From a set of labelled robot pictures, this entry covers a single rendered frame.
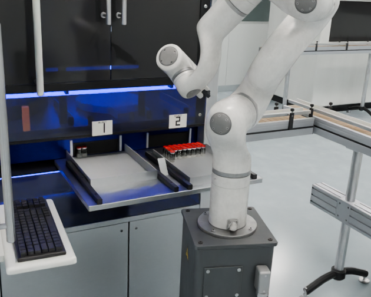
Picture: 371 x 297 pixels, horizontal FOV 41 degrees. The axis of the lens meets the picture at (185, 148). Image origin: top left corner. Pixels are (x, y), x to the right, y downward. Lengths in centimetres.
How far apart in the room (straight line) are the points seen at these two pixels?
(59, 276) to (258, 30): 626
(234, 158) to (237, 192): 12
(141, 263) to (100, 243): 24
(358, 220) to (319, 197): 28
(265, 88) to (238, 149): 19
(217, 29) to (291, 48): 22
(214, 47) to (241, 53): 640
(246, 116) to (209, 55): 20
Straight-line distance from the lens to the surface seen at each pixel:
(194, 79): 147
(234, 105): 141
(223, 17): 144
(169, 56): 150
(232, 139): 141
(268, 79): 141
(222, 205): 154
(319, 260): 328
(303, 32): 142
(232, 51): 777
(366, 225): 268
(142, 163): 201
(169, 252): 242
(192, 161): 210
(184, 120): 218
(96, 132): 204
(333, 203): 281
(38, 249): 156
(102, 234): 223
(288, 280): 302
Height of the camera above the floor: 160
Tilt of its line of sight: 19 degrees down
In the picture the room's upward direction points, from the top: 3 degrees clockwise
